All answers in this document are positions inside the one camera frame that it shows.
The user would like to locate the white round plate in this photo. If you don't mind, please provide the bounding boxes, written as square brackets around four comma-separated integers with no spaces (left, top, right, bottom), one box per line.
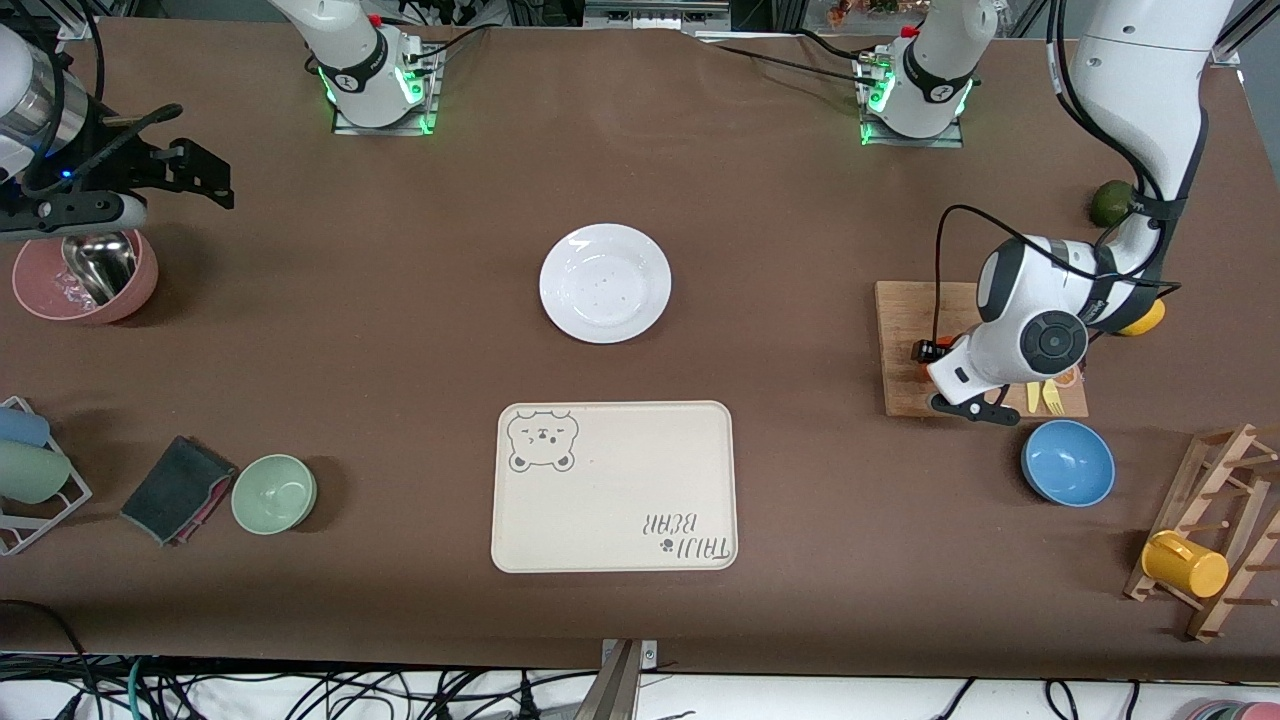
[539,223,673,345]

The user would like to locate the bamboo cutting board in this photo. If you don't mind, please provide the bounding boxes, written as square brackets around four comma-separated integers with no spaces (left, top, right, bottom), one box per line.
[875,280,1090,419]

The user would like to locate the steel cup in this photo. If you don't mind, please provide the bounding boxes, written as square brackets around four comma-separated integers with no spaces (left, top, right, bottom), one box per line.
[62,232,139,306]

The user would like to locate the pink bowl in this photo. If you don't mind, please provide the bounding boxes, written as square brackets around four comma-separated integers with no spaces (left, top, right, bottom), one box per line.
[12,228,159,326]

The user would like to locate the blue bowl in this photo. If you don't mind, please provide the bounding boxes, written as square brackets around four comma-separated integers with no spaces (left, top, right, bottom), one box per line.
[1020,419,1117,508]

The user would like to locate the yellow lemon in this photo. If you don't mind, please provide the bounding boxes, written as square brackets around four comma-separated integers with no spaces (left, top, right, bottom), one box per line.
[1115,298,1167,337]

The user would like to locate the green avocado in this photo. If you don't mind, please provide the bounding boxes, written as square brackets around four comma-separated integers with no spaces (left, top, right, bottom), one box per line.
[1089,180,1137,228]

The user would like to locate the pale blue cup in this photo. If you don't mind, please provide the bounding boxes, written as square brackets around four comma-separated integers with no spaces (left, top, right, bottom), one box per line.
[0,405,51,449]

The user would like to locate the yellow mug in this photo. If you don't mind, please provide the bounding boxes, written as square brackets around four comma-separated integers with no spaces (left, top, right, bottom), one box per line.
[1141,530,1230,599]

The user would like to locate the pale green cup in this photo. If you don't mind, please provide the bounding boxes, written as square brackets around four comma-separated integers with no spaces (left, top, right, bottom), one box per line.
[0,440,73,505]

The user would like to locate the dark grey folded cloth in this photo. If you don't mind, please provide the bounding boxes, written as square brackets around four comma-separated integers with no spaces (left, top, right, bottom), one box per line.
[120,435,239,548]

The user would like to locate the pale green bowl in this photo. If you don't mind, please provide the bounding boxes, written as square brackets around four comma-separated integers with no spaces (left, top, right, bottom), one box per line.
[231,454,319,536]

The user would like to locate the cream bear print tray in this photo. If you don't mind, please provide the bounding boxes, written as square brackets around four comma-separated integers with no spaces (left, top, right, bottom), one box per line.
[490,400,739,575]

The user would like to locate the wooden mug rack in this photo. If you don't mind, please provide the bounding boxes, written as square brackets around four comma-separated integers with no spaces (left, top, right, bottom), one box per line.
[1123,423,1280,643]

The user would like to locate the pastel stacked bowls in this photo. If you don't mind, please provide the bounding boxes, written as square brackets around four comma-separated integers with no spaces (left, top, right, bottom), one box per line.
[1180,700,1280,720]

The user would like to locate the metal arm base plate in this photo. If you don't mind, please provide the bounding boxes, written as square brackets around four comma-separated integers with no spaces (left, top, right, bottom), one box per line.
[332,45,443,137]
[858,55,966,149]

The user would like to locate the white wire cup rack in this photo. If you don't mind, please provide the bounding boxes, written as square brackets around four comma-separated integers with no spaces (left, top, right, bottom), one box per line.
[0,395,93,557]

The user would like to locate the aluminium frame profile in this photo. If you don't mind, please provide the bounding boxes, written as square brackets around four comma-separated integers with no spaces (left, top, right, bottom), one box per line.
[1215,0,1280,66]

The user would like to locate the grey metal frame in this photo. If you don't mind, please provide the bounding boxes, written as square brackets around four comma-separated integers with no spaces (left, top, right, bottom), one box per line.
[583,0,731,31]

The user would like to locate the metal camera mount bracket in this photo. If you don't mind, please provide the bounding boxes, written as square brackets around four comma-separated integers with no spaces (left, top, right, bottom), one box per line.
[575,638,661,720]

